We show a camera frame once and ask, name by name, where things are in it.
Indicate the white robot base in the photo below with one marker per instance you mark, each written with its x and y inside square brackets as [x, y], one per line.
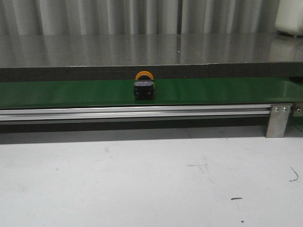
[289, 17]

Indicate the yellow black push button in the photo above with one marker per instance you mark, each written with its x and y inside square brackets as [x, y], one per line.
[144, 86]

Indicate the green conveyor belt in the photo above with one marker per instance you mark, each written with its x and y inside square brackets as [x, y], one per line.
[84, 93]

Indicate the steel conveyor end plate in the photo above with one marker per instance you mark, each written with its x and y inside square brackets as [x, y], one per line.
[298, 109]

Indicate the grey pleated curtain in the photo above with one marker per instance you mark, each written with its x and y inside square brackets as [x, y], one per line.
[132, 17]

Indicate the aluminium conveyor side rail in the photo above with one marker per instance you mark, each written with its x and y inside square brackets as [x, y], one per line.
[132, 112]

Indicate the steel conveyor support bracket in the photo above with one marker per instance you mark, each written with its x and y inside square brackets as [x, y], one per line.
[278, 120]

